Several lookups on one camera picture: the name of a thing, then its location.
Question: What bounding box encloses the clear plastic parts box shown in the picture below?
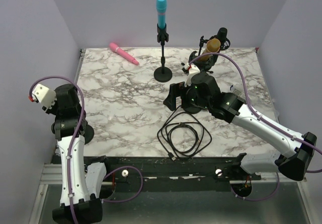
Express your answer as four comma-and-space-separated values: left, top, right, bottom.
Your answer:
229, 84, 244, 97

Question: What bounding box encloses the tall black mic stand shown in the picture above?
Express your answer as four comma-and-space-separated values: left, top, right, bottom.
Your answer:
153, 25, 173, 83

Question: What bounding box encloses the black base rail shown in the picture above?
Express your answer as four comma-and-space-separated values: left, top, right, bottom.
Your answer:
85, 156, 277, 193

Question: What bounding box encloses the gold microphone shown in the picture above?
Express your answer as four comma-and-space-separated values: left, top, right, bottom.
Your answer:
200, 39, 220, 61

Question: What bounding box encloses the short black mic stand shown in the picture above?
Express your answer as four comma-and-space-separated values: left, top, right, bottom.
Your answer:
84, 125, 95, 144

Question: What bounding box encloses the blue microphone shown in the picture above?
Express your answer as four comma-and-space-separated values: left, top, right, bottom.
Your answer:
156, 0, 167, 29

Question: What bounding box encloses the purple cable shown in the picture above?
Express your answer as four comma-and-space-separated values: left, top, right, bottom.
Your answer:
28, 76, 85, 224
188, 52, 322, 174

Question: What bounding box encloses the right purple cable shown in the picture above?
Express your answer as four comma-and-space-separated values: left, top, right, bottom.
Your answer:
188, 52, 322, 174

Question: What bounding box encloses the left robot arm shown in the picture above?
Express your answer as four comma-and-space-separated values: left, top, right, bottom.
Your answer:
52, 84, 103, 223

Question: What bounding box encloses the black tripod mic stand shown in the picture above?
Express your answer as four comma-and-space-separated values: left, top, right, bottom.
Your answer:
198, 35, 215, 56

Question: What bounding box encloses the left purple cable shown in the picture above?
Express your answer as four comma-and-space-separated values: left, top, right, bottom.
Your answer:
28, 76, 85, 224

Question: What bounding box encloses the black usb cable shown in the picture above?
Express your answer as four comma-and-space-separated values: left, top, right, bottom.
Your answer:
156, 104, 213, 162

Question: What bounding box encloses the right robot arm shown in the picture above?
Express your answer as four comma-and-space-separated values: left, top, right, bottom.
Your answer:
163, 72, 316, 181

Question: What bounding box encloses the shock mount mic stand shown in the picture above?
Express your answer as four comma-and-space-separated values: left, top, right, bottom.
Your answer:
181, 50, 217, 114

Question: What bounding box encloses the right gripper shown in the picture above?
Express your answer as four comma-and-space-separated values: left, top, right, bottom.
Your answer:
164, 81, 211, 110

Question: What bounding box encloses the black condenser microphone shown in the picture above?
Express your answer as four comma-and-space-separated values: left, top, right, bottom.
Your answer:
211, 27, 231, 52

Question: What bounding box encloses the pink microphone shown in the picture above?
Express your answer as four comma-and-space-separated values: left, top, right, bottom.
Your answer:
109, 43, 139, 65

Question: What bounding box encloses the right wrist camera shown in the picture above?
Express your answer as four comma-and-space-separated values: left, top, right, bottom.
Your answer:
183, 63, 201, 87

